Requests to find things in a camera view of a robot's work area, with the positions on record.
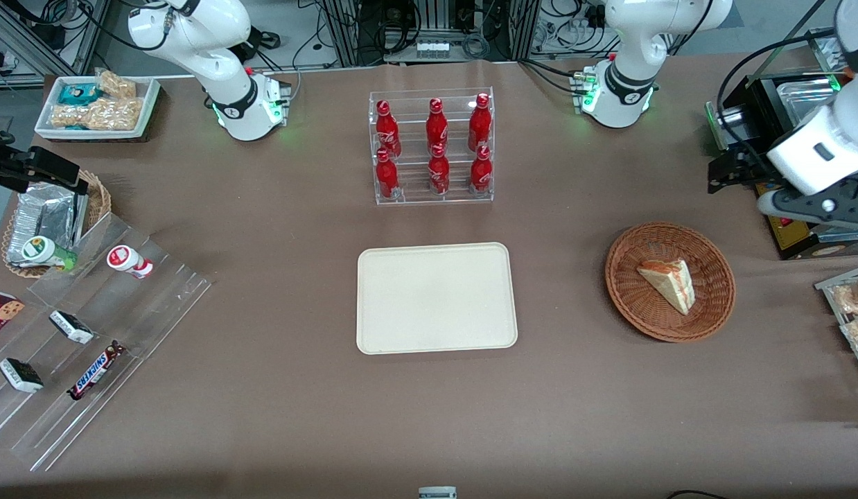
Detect triangle sandwich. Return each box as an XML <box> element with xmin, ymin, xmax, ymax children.
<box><xmin>637</xmin><ymin>259</ymin><xmax>697</xmax><ymax>316</ymax></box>

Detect small brown wicker basket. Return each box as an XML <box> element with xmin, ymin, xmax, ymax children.
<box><xmin>1</xmin><ymin>170</ymin><xmax>112</xmax><ymax>279</ymax></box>

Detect silver metal tray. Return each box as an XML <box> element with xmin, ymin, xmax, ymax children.
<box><xmin>776</xmin><ymin>28</ymin><xmax>852</xmax><ymax>106</ymax></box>

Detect white rectangular snack tray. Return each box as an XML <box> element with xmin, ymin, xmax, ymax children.
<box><xmin>34</xmin><ymin>75</ymin><xmax>162</xmax><ymax>143</ymax></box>

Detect grey tray with snacks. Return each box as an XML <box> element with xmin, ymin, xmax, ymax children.
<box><xmin>815</xmin><ymin>263</ymin><xmax>858</xmax><ymax>386</ymax></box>

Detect large brown wicker basket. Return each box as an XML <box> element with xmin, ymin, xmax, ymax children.
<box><xmin>605</xmin><ymin>221</ymin><xmax>737</xmax><ymax>344</ymax></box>

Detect cream plastic serving tray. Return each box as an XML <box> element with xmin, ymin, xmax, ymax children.
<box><xmin>357</xmin><ymin>242</ymin><xmax>518</xmax><ymax>356</ymax></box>

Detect silver foil packet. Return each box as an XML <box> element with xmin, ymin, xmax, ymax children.
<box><xmin>6</xmin><ymin>184</ymin><xmax>81</xmax><ymax>264</ymax></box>

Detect black control box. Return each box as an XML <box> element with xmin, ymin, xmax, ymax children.
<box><xmin>706</xmin><ymin>73</ymin><xmax>858</xmax><ymax>261</ymax></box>

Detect large rice cracker bag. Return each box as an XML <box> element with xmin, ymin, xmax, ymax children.
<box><xmin>49</xmin><ymin>97</ymin><xmax>144</xmax><ymax>132</ymax></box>

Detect teal snack packet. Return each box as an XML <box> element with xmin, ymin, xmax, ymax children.
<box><xmin>58</xmin><ymin>83</ymin><xmax>101</xmax><ymax>106</ymax></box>

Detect green white yogurt bottle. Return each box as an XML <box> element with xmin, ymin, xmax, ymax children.
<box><xmin>21</xmin><ymin>236</ymin><xmax>78</xmax><ymax>272</ymax></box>

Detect small rice cracker bag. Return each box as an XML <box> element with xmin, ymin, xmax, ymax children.
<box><xmin>96</xmin><ymin>69</ymin><xmax>137</xmax><ymax>99</ymax></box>

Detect thin diagonal metal rod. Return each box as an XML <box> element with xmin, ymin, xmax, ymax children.
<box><xmin>746</xmin><ymin>0</ymin><xmax>826</xmax><ymax>88</ymax></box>

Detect red white yogurt bottle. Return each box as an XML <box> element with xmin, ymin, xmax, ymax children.
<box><xmin>107</xmin><ymin>245</ymin><xmax>155</xmax><ymax>279</ymax></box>

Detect red cookie package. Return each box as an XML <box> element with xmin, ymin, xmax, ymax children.
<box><xmin>0</xmin><ymin>288</ymin><xmax>26</xmax><ymax>344</ymax></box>

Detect black white chocolate bar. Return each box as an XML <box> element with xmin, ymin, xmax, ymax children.
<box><xmin>49</xmin><ymin>310</ymin><xmax>95</xmax><ymax>345</ymax></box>
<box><xmin>0</xmin><ymin>358</ymin><xmax>44</xmax><ymax>394</ymax></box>

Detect clear acrylic stepped display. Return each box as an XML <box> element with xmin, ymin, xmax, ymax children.
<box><xmin>0</xmin><ymin>211</ymin><xmax>213</xmax><ymax>473</ymax></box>

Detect Snickers chocolate bar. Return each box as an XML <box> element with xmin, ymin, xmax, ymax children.
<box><xmin>67</xmin><ymin>340</ymin><xmax>126</xmax><ymax>401</ymax></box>

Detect red cola bottle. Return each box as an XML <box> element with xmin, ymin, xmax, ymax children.
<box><xmin>426</xmin><ymin>98</ymin><xmax>449</xmax><ymax>155</ymax></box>
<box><xmin>376</xmin><ymin>100</ymin><xmax>402</xmax><ymax>159</ymax></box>
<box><xmin>470</xmin><ymin>146</ymin><xmax>493</xmax><ymax>194</ymax></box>
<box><xmin>375</xmin><ymin>148</ymin><xmax>400</xmax><ymax>200</ymax></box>
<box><xmin>469</xmin><ymin>93</ymin><xmax>492</xmax><ymax>152</ymax></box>
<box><xmin>428</xmin><ymin>143</ymin><xmax>450</xmax><ymax>195</ymax></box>

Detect clear acrylic bottle rack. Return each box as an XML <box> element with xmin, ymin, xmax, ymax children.
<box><xmin>369</xmin><ymin>87</ymin><xmax>494</xmax><ymax>206</ymax></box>

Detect aluminium equipment rack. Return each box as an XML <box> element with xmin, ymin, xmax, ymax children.
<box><xmin>322</xmin><ymin>0</ymin><xmax>541</xmax><ymax>67</ymax></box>

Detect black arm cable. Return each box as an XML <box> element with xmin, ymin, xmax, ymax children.
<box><xmin>717</xmin><ymin>31</ymin><xmax>846</xmax><ymax>155</ymax></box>

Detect aluminium profile frame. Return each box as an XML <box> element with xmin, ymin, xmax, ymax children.
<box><xmin>0</xmin><ymin>0</ymin><xmax>112</xmax><ymax>88</ymax></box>

